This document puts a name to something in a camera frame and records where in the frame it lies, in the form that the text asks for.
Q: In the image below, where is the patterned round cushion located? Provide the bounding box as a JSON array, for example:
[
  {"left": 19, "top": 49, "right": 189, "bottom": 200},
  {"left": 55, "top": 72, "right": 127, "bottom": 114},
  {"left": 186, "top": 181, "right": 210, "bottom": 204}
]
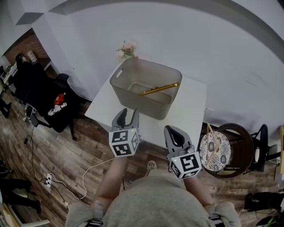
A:
[{"left": 198, "top": 130, "right": 232, "bottom": 172}]

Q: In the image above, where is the light wooden triangular frame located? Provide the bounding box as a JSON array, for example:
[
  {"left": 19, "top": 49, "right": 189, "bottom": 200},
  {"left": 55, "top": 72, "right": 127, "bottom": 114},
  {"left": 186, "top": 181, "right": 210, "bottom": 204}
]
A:
[{"left": 205, "top": 121, "right": 221, "bottom": 167}]

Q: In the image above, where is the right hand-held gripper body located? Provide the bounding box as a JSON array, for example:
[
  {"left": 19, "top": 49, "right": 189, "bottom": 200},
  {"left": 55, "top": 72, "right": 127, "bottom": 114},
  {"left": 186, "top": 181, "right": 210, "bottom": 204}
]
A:
[{"left": 167, "top": 145, "right": 202, "bottom": 180}]

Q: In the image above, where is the black folding chair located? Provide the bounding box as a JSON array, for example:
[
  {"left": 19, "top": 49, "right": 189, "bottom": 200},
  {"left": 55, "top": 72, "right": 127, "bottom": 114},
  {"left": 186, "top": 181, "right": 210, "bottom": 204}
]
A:
[{"left": 244, "top": 124, "right": 280, "bottom": 174}]

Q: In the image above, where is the red toy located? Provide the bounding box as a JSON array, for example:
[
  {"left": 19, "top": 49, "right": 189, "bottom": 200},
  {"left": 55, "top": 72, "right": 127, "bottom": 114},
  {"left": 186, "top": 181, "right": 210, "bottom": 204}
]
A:
[{"left": 54, "top": 93, "right": 66, "bottom": 106}]

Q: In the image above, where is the white square table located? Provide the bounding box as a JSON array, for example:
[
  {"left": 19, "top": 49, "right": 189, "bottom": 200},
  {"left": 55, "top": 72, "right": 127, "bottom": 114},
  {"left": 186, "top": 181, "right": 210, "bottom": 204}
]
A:
[{"left": 84, "top": 61, "right": 208, "bottom": 156}]

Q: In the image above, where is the white cable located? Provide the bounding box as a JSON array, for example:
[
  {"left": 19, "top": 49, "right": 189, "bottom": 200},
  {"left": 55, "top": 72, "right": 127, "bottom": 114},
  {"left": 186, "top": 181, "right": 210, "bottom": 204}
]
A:
[{"left": 49, "top": 157, "right": 115, "bottom": 200}]

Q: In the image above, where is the person's left forearm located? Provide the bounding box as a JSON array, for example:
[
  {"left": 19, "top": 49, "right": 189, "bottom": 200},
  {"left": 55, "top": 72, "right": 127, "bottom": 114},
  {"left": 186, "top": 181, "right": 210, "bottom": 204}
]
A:
[{"left": 94, "top": 154, "right": 128, "bottom": 207}]

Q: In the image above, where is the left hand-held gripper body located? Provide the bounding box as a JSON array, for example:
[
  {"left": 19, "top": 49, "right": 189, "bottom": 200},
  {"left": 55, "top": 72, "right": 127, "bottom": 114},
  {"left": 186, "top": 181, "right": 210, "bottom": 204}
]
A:
[{"left": 108, "top": 126, "right": 141, "bottom": 158}]

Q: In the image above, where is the person's right forearm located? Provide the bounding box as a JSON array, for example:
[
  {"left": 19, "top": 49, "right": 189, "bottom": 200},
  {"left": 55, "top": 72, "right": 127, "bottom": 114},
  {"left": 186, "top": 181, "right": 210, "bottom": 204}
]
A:
[{"left": 182, "top": 174, "right": 215, "bottom": 207}]

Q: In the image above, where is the black office chair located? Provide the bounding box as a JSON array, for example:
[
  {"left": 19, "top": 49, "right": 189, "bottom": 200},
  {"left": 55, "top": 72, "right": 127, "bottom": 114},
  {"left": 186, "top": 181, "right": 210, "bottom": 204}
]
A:
[{"left": 13, "top": 54, "right": 87, "bottom": 141}]

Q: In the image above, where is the dark wicker chair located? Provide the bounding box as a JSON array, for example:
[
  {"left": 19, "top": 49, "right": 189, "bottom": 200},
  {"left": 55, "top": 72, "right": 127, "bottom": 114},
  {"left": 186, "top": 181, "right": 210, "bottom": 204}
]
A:
[{"left": 199, "top": 122, "right": 255, "bottom": 180}]

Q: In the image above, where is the wooden shelf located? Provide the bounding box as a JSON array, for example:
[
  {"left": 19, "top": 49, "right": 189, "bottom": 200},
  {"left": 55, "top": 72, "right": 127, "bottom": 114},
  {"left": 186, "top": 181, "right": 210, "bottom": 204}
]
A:
[{"left": 275, "top": 125, "right": 284, "bottom": 180}]

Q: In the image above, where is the white power strip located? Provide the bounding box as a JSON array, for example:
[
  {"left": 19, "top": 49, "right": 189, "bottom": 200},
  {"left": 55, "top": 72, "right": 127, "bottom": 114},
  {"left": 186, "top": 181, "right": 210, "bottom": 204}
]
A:
[{"left": 44, "top": 173, "right": 53, "bottom": 188}]

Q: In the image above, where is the black cable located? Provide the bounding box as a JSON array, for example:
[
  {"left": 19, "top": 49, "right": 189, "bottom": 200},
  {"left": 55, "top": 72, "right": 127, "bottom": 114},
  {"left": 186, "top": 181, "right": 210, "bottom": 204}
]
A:
[{"left": 24, "top": 128, "right": 91, "bottom": 207}]

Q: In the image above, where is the person's beige shoe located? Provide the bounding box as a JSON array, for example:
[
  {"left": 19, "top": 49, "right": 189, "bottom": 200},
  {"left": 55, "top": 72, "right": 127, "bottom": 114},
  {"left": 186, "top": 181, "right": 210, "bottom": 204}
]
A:
[{"left": 145, "top": 160, "right": 158, "bottom": 177}]

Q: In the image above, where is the white toy figure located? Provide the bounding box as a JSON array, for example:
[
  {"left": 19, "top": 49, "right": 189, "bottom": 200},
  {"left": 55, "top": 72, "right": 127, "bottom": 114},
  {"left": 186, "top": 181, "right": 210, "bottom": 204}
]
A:
[{"left": 47, "top": 102, "right": 68, "bottom": 117}]

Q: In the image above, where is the person's grey shirt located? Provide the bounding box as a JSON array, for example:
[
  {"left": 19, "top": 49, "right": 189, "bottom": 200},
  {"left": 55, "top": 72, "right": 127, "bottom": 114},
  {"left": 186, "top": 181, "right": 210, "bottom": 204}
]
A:
[{"left": 64, "top": 169, "right": 243, "bottom": 227}]

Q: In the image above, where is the pink flower bouquet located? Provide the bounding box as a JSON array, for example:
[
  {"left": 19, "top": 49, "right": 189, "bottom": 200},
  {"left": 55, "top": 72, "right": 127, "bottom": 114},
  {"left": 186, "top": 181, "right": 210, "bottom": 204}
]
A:
[{"left": 116, "top": 40, "right": 139, "bottom": 59}]

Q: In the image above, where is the grey plastic storage bin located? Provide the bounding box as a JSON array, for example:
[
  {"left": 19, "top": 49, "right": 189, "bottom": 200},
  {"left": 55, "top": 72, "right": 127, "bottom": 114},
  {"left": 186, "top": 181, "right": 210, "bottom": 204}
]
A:
[{"left": 109, "top": 57, "right": 183, "bottom": 121}]

